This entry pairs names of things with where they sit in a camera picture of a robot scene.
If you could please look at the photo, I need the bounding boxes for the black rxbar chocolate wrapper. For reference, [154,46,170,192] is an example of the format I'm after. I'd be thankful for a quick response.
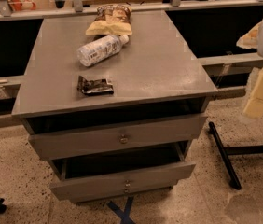
[77,76,114,96]

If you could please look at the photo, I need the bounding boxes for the black stand base leg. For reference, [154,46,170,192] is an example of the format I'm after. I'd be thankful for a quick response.
[208,122,263,190]

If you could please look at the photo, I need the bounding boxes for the grey wooden drawer cabinet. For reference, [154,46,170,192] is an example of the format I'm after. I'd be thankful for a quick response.
[11,9,218,203]

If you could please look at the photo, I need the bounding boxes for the yellow chip bag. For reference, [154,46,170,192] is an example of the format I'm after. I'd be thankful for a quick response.
[86,4,132,35]

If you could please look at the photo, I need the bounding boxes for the brass upper drawer knob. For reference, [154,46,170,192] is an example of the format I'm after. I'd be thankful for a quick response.
[119,135,128,144]

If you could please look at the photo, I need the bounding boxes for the brass drawer knob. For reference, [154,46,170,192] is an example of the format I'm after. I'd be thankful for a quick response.
[119,135,128,144]
[123,180,131,193]

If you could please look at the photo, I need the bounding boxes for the clear plastic water bottle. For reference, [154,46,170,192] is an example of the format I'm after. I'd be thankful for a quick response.
[77,35,129,67]

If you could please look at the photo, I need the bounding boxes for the upper grey drawer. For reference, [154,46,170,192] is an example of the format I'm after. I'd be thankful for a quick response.
[29,114,206,160]

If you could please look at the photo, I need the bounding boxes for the grey drawer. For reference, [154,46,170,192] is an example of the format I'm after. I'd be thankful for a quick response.
[29,114,206,160]
[50,161,195,203]

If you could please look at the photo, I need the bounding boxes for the brass lower drawer knob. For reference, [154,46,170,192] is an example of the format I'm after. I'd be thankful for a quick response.
[123,180,131,193]

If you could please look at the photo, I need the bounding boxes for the blue tape cross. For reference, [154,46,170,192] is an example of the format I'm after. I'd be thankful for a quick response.
[107,197,135,224]

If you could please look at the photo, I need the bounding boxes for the lower grey drawer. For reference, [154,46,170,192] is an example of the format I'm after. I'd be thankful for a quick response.
[50,161,195,203]

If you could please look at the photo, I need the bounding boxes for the grey metal shelf rail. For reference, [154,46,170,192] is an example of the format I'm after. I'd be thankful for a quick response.
[0,0,263,21]

